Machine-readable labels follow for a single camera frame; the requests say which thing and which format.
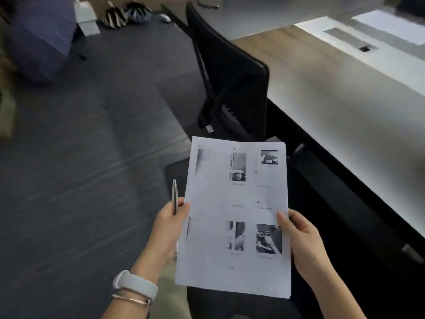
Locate person's right hand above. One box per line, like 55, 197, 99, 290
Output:
277, 209, 326, 279

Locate person's left forearm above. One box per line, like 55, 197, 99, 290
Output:
101, 251, 175, 319

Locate grey cable grommet cover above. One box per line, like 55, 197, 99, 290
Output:
324, 27, 378, 52

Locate grey folded umbrella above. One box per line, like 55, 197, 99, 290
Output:
101, 0, 128, 29

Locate white wristband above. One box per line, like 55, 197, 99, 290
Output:
112, 270, 159, 301

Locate black office chair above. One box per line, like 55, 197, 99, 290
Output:
185, 2, 270, 142

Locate blue fabric chair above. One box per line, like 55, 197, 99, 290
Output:
7, 0, 78, 84

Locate white paper bag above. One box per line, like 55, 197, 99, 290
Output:
72, 0, 101, 37

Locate printed white paper sheets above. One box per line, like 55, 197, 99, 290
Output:
175, 136, 292, 299

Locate person's left hand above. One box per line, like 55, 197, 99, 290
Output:
145, 197, 191, 265

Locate gold bracelet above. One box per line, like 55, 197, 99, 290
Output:
112, 293, 151, 307

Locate silver pen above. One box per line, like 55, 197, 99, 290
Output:
172, 179, 179, 256

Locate dark blue folded umbrella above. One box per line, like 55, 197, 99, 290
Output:
124, 1, 153, 25

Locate person's right forearm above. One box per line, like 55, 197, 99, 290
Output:
307, 266, 367, 319

